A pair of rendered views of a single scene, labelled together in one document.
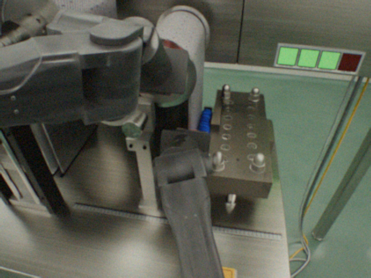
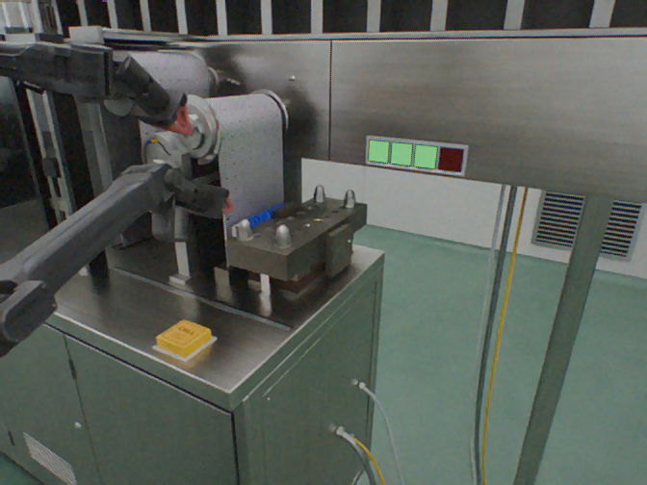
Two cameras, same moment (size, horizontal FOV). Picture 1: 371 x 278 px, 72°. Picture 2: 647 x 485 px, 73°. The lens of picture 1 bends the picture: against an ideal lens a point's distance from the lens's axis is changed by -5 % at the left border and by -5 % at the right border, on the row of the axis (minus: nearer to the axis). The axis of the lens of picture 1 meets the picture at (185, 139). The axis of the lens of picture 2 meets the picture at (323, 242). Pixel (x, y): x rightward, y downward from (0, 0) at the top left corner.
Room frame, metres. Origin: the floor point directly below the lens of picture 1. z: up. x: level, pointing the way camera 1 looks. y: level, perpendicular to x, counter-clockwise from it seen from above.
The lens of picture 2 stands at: (-0.34, -0.54, 1.40)
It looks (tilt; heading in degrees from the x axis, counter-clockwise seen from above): 23 degrees down; 19
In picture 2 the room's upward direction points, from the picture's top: 1 degrees clockwise
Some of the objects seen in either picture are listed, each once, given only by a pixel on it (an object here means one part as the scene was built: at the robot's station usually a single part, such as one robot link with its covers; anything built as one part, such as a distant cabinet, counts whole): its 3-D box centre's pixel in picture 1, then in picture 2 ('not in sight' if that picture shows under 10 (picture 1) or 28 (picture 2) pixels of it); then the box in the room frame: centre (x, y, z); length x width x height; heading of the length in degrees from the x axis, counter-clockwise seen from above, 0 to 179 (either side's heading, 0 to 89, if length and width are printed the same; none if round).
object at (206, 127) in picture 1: (203, 132); (263, 218); (0.58, -0.05, 1.03); 0.21 x 0.04 x 0.03; 170
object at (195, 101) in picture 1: (196, 104); (254, 183); (0.59, -0.03, 1.11); 0.23 x 0.01 x 0.18; 170
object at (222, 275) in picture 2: not in sight; (258, 255); (0.59, -0.03, 0.92); 0.28 x 0.04 x 0.04; 170
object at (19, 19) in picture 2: not in sight; (28, 16); (0.71, 0.74, 1.50); 0.14 x 0.14 x 0.06
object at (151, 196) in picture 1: (145, 160); (178, 219); (0.44, 0.09, 1.05); 0.06 x 0.05 x 0.31; 170
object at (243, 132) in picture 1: (237, 134); (304, 231); (0.60, -0.15, 1.00); 0.40 x 0.16 x 0.06; 170
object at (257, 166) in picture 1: (258, 161); (282, 235); (0.44, -0.17, 1.05); 0.04 x 0.04 x 0.04
